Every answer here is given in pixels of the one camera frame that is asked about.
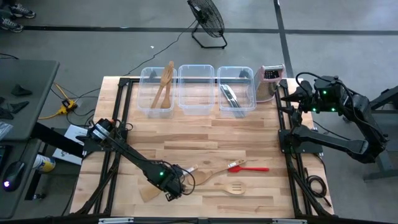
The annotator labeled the wooden slotted spoon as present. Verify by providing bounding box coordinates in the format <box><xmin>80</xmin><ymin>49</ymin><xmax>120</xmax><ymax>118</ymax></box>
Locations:
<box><xmin>186</xmin><ymin>181</ymin><xmax>247</xmax><ymax>196</ymax></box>

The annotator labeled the grey desk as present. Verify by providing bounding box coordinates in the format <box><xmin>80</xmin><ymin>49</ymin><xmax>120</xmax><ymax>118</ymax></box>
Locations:
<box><xmin>0</xmin><ymin>58</ymin><xmax>60</xmax><ymax>220</ymax></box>

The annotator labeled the person's shoe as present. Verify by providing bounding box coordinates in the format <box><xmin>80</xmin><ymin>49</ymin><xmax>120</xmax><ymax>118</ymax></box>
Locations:
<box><xmin>9</xmin><ymin>2</ymin><xmax>37</xmax><ymax>19</ymax></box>
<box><xmin>0</xmin><ymin>17</ymin><xmax>24</xmax><ymax>34</ymax></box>

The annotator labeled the black table frame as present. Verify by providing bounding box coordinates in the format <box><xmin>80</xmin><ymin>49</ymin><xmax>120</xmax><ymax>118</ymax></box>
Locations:
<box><xmin>70</xmin><ymin>77</ymin><xmax>335</xmax><ymax>220</ymax></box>

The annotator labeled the wide wooden spatula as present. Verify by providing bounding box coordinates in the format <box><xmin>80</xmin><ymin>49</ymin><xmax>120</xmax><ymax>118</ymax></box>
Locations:
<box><xmin>139</xmin><ymin>164</ymin><xmax>199</xmax><ymax>201</ymax></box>

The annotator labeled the yellow power strip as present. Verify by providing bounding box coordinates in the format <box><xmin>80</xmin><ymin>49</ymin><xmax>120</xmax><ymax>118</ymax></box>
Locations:
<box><xmin>60</xmin><ymin>98</ymin><xmax>78</xmax><ymax>115</ymax></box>

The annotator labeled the wooden round spoon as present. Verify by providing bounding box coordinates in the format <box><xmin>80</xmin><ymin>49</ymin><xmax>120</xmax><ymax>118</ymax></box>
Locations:
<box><xmin>187</xmin><ymin>159</ymin><xmax>246</xmax><ymax>187</ymax></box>

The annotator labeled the white booklet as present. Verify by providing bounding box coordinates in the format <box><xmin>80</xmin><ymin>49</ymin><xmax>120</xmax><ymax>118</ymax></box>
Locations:
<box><xmin>52</xmin><ymin>124</ymin><xmax>90</xmax><ymax>166</ymax></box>

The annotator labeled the red silicone spatula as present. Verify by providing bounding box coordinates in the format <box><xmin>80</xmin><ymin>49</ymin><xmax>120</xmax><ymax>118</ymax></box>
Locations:
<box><xmin>227</xmin><ymin>165</ymin><xmax>270</xmax><ymax>174</ymax></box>

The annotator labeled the black floor cable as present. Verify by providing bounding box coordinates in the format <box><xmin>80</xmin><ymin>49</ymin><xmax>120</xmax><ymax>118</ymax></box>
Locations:
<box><xmin>49</xmin><ymin>88</ymin><xmax>102</xmax><ymax>125</ymax></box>

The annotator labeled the silver frame bracket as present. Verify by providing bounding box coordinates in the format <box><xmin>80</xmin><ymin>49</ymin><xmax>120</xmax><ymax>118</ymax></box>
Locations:
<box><xmin>272</xmin><ymin>218</ymin><xmax>308</xmax><ymax>224</ymax></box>
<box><xmin>98</xmin><ymin>217</ymin><xmax>134</xmax><ymax>224</ymax></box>

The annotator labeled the metal box grater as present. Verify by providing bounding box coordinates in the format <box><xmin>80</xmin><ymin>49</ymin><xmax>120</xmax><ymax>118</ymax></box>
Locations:
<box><xmin>254</xmin><ymin>63</ymin><xmax>286</xmax><ymax>104</ymax></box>

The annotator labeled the coiled black cable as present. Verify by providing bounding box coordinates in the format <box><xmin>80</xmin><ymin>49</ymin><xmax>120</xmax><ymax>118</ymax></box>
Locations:
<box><xmin>303</xmin><ymin>167</ymin><xmax>333</xmax><ymax>208</ymax></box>

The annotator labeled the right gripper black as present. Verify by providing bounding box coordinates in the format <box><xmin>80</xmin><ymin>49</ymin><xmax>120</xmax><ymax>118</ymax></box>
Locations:
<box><xmin>281</xmin><ymin>80</ymin><xmax>317</xmax><ymax>112</ymax></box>

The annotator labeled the black fan cable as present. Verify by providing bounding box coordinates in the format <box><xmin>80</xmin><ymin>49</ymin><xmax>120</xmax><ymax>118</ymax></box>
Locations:
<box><xmin>123</xmin><ymin>19</ymin><xmax>198</xmax><ymax>77</ymax></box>

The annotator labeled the clear plastic bin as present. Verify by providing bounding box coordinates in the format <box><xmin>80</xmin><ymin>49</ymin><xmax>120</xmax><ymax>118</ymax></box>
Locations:
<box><xmin>216</xmin><ymin>65</ymin><xmax>257</xmax><ymax>119</ymax></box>
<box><xmin>137</xmin><ymin>65</ymin><xmax>178</xmax><ymax>119</ymax></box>
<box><xmin>177</xmin><ymin>63</ymin><xmax>216</xmax><ymax>116</ymax></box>

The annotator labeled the black computer mouse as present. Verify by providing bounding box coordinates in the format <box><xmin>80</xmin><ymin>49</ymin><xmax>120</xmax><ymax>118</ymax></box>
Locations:
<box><xmin>2</xmin><ymin>161</ymin><xmax>26</xmax><ymax>192</ymax></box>

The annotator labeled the black cloth piece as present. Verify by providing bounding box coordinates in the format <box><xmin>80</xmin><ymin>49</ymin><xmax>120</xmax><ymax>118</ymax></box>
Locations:
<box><xmin>11</xmin><ymin>84</ymin><xmax>33</xmax><ymax>97</ymax></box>
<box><xmin>0</xmin><ymin>96</ymin><xmax>30</xmax><ymax>121</ymax></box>

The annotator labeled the wooden pronged spoon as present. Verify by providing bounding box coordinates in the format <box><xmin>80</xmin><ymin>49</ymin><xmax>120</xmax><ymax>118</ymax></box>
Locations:
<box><xmin>150</xmin><ymin>60</ymin><xmax>175</xmax><ymax>110</ymax></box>

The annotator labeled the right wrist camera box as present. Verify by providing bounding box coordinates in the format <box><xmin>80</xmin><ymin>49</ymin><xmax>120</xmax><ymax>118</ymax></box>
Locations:
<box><xmin>289</xmin><ymin>107</ymin><xmax>303</xmax><ymax>126</ymax></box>

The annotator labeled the dark grey stand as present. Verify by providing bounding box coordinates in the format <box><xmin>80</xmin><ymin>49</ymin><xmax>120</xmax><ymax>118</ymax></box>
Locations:
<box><xmin>363</xmin><ymin>85</ymin><xmax>398</xmax><ymax>182</ymax></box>

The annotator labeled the white yellow can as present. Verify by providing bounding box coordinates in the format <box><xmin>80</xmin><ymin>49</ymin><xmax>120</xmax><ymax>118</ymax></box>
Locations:
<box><xmin>32</xmin><ymin>154</ymin><xmax>57</xmax><ymax>174</ymax></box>

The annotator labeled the black floor fan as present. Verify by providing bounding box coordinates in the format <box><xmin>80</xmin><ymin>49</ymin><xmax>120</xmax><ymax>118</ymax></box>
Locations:
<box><xmin>187</xmin><ymin>0</ymin><xmax>228</xmax><ymax>50</ymax></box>

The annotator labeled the clear plastic bag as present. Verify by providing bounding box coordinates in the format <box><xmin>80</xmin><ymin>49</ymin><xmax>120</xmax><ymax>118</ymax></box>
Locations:
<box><xmin>0</xmin><ymin>121</ymin><xmax>14</xmax><ymax>141</ymax></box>

